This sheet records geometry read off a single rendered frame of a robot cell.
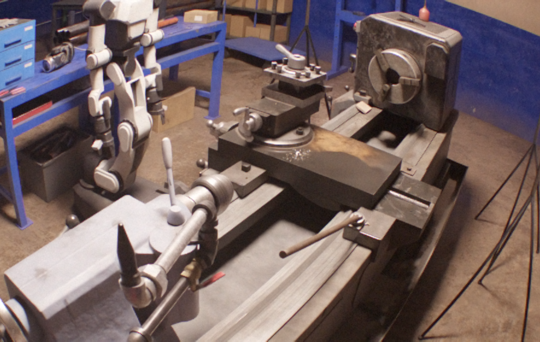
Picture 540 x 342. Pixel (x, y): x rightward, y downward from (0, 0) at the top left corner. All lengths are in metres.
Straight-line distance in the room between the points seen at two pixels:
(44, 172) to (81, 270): 2.34
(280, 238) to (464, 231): 1.93
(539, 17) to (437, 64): 3.45
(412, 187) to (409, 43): 0.85
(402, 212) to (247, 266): 0.50
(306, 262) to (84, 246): 0.70
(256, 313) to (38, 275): 0.60
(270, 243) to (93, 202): 1.45
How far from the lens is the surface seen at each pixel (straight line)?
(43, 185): 3.19
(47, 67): 3.03
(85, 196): 2.93
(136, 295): 0.60
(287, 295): 1.28
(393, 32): 2.39
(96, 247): 0.87
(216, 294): 1.43
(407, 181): 1.79
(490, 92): 5.71
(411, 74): 2.18
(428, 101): 2.41
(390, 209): 1.60
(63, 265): 0.84
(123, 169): 2.74
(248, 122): 1.67
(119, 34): 2.43
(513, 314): 2.83
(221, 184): 1.11
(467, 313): 2.68
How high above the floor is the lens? 1.68
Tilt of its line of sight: 29 degrees down
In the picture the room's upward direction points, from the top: 5 degrees clockwise
